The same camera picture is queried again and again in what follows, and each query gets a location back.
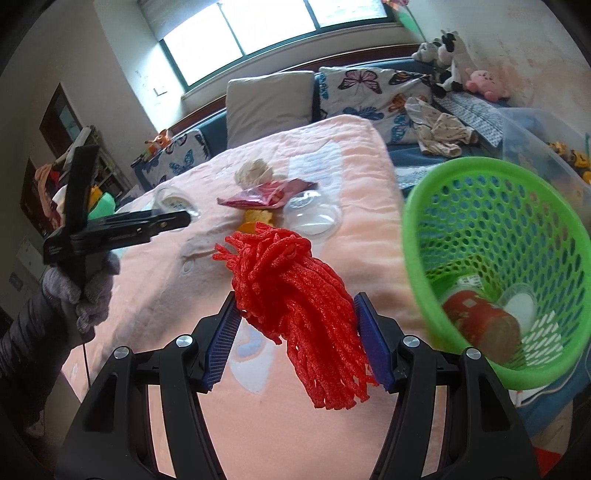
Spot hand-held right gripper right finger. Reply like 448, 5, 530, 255
353, 292, 541, 480

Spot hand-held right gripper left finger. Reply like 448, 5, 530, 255
54, 291, 243, 480

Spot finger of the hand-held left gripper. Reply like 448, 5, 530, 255
108, 226, 182, 251
97, 210, 192, 232

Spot red foam fruit net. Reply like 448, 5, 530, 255
213, 222, 378, 411

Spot red printed plastic cup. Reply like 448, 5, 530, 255
441, 284, 522, 365

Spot green plastic basket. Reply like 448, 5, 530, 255
401, 157, 591, 391

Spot white paper cup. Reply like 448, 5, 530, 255
501, 284, 539, 333

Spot person's left forearm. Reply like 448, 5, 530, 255
0, 286, 79, 435

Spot person's left hand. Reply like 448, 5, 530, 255
39, 251, 122, 344

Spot clear plastic packaging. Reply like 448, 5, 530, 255
154, 184, 201, 220

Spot hanging clothes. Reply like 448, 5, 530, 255
21, 159, 70, 236

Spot small butterfly print pillow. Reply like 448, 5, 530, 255
134, 129, 211, 190

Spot pink printed blanket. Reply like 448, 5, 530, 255
60, 113, 573, 480

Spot orange fox plush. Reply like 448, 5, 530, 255
143, 130, 171, 153

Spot orange snack wrapper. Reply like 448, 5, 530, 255
238, 209, 278, 234

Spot white crumpled tissue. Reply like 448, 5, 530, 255
235, 158, 275, 190

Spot pink snack wrapper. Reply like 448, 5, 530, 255
217, 179, 319, 210

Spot clear plastic lid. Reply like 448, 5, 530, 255
283, 189, 342, 238

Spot grey pillow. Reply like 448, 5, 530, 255
226, 71, 315, 149

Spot beige patterned garment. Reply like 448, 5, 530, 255
405, 96, 478, 158

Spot green framed window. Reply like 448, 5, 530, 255
139, 0, 398, 88

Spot grey patterned cloth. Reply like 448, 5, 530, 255
443, 92, 506, 148

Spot large butterfly print pillow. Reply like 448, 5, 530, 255
318, 66, 437, 146

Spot clear storage box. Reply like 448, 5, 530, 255
496, 107, 591, 195

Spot yellow toys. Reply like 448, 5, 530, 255
547, 141, 591, 185

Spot pink round plush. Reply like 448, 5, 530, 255
464, 68, 511, 101

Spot black and white cow plush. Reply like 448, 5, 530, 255
434, 30, 472, 97

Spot grey and white plush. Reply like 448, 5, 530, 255
412, 41, 441, 63

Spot colourful paper pinwheel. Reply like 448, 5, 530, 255
382, 0, 428, 42

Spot black cable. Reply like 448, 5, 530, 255
81, 339, 93, 398

